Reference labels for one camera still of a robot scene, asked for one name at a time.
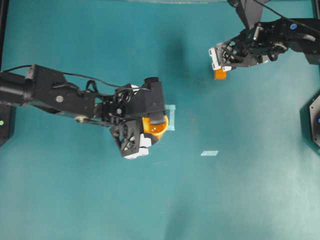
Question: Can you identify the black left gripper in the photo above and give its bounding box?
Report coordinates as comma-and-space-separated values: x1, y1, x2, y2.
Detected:
93, 86, 165, 160

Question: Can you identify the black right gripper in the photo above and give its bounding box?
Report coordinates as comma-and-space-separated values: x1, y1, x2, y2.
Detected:
208, 22, 278, 72

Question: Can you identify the orange block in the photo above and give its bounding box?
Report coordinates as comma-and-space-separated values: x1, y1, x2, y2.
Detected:
214, 67, 227, 80

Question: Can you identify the orange plastic cup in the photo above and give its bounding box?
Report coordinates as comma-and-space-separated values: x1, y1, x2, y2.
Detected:
142, 115, 169, 145

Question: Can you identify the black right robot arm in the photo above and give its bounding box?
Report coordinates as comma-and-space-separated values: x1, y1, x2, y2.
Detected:
208, 0, 320, 73

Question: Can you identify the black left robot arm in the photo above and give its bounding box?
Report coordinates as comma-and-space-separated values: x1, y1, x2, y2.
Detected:
0, 64, 169, 159

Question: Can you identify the light teal tape square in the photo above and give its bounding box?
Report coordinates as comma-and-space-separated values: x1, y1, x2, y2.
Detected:
164, 104, 176, 131

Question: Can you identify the light teal tape strip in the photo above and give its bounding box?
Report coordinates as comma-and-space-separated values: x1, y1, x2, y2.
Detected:
200, 150, 219, 157

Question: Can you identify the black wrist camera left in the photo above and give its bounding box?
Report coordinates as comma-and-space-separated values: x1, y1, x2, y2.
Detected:
141, 77, 163, 93

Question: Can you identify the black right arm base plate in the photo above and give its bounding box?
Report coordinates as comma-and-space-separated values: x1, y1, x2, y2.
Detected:
299, 90, 320, 156

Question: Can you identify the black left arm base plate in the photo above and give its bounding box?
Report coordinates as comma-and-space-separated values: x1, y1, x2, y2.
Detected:
0, 104, 17, 146

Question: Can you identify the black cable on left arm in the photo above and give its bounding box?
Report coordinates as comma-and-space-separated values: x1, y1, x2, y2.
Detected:
0, 64, 133, 91

